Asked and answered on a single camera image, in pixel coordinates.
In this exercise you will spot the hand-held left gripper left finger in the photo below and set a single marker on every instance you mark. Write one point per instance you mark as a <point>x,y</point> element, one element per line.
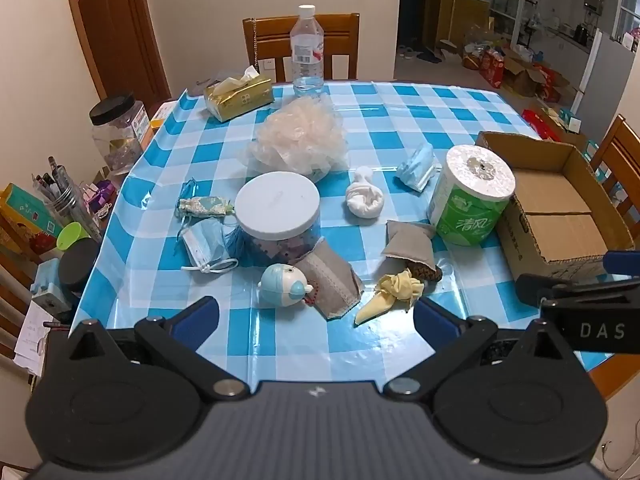
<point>197,317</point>

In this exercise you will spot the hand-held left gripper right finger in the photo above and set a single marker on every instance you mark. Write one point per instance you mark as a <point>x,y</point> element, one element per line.
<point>435,322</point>

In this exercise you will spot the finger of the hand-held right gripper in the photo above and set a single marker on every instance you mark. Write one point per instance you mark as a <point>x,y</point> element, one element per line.
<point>622,262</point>
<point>575,291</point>

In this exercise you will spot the yellow cloth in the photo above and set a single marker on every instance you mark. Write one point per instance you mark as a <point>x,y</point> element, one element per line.
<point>395,287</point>

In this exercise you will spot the grey fabric pouch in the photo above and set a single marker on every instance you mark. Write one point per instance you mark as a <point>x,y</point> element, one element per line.
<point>330,285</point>
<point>407,242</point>

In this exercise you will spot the brown cardboard box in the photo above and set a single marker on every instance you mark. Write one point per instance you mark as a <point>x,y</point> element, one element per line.
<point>550,195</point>

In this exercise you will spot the peach mesh bath pouf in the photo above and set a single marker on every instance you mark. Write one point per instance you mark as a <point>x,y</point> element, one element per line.
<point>300,135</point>

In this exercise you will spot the blue face mask with loops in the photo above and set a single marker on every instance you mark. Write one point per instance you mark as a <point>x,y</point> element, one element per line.
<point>202,242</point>

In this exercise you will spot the blue and white round toy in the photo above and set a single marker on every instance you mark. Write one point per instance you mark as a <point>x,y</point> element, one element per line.
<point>277,285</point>

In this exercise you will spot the floral fabric sachet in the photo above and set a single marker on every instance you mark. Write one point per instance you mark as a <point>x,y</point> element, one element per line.
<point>202,206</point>

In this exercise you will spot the green wrapped toilet paper roll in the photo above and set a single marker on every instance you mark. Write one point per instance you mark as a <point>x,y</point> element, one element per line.
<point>465,210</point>

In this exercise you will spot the black round container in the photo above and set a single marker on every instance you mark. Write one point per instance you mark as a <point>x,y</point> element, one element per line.
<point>77,265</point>

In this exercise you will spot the plastic jar with white lid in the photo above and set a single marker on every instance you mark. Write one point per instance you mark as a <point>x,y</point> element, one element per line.
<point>277,205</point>

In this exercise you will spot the white rolled sock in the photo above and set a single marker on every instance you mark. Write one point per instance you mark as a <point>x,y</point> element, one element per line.
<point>362,202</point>

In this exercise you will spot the green plastic cup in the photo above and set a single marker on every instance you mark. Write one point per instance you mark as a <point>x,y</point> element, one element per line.
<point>70,236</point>

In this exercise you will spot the light blue plastic stand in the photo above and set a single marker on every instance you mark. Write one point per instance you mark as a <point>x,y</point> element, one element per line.
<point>47,287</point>

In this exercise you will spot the crumpled blue face mask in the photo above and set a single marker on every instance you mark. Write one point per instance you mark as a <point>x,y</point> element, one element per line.
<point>417,167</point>

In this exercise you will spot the stack of white papers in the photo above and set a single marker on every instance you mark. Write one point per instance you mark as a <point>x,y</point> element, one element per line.
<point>30,332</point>

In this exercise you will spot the glass jar of pens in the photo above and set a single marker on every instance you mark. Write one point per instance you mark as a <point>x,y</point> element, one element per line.
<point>62,200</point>

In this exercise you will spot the grey refrigerator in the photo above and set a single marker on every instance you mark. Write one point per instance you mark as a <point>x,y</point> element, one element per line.
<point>602,75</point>

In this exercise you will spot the colourful cardboard box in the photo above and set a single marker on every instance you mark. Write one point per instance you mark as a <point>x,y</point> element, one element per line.
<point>25,220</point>

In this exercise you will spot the clear jar with black lid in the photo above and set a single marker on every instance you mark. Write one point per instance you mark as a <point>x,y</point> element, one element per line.
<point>117,135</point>

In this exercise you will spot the pile of cardboard boxes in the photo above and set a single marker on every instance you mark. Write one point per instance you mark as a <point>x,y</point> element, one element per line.
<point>520,77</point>

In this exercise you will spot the blue checkered tablecloth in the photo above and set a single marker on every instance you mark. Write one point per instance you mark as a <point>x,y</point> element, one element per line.
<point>350,125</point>

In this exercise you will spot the gold tissue box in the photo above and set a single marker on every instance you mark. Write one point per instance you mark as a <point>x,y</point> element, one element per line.
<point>240,97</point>

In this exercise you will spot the clear plastic water bottle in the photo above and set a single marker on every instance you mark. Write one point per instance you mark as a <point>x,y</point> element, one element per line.
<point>306,50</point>

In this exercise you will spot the wooden cabinet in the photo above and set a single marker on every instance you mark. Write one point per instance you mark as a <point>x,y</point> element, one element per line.
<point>462,15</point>

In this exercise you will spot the wooden chair with slotted back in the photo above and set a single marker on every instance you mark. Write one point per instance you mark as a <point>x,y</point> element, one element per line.
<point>340,35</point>

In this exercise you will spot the brown wooden door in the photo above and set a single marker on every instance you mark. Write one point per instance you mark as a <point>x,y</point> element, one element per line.
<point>125,20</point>

